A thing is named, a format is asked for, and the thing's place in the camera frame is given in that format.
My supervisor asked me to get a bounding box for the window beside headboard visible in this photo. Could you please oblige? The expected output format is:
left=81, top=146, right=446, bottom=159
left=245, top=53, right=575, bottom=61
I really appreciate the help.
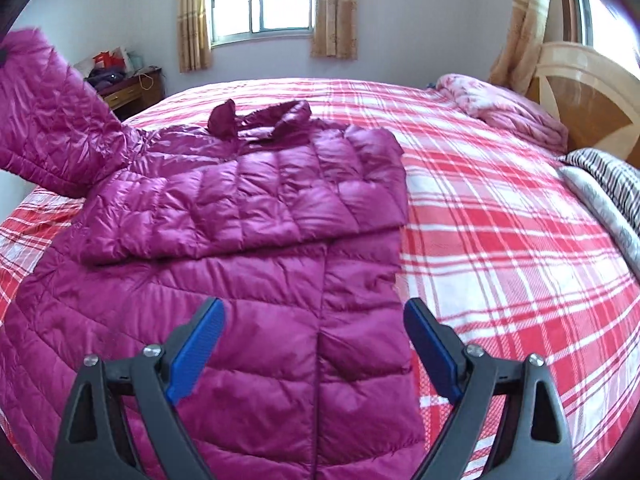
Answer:
left=560, top=0, right=623, bottom=68

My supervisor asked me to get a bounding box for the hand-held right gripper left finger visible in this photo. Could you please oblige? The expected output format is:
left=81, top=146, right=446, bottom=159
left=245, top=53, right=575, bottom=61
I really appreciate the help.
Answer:
left=52, top=296, right=227, bottom=480

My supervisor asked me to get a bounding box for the grey patterned pillow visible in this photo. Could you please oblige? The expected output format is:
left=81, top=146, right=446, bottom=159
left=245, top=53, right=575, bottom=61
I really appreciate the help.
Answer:
left=557, top=166, right=640, bottom=271

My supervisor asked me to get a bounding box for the window with metal frame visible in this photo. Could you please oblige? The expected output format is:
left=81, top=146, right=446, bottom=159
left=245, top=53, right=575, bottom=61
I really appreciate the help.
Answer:
left=207, top=0, right=317, bottom=48

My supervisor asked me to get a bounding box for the magenta puffer jacket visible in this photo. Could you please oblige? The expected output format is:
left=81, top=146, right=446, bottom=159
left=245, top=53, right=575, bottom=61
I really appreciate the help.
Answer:
left=0, top=27, right=426, bottom=480

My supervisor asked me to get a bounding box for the red and white gift bag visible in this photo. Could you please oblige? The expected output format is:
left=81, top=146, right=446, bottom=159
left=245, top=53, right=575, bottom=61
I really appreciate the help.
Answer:
left=75, top=46, right=133, bottom=73

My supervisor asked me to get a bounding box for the yellow patterned curtain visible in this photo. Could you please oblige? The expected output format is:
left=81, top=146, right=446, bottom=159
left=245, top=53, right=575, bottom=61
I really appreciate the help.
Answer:
left=487, top=0, right=551, bottom=96
left=310, top=0, right=359, bottom=59
left=177, top=0, right=213, bottom=73

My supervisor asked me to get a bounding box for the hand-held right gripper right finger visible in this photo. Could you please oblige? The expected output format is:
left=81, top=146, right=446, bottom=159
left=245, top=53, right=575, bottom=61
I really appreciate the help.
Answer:
left=403, top=298, right=576, bottom=480

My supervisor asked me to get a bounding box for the purple cloth bundle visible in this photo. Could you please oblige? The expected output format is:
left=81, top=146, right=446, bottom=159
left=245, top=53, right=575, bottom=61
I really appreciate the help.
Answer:
left=85, top=69, right=126, bottom=93

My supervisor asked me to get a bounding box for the striped folded blanket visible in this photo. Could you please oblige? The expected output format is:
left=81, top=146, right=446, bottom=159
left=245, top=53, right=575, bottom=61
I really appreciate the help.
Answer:
left=557, top=147, right=640, bottom=233

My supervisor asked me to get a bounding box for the bed with red plaid sheet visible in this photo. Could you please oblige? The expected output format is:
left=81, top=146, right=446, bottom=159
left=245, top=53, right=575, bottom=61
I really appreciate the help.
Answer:
left=0, top=77, right=640, bottom=480

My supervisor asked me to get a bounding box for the wooden bed headboard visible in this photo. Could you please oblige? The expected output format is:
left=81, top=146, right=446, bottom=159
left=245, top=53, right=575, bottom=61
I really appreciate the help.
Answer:
left=525, top=41, right=640, bottom=168

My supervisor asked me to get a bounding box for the pink floral quilt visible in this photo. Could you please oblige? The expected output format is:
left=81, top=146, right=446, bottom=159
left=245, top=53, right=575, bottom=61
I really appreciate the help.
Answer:
left=434, top=73, right=570, bottom=153

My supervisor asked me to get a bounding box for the wooden nightstand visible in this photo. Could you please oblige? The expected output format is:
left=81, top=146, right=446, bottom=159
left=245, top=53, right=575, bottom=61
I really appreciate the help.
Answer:
left=97, top=66, right=165, bottom=122

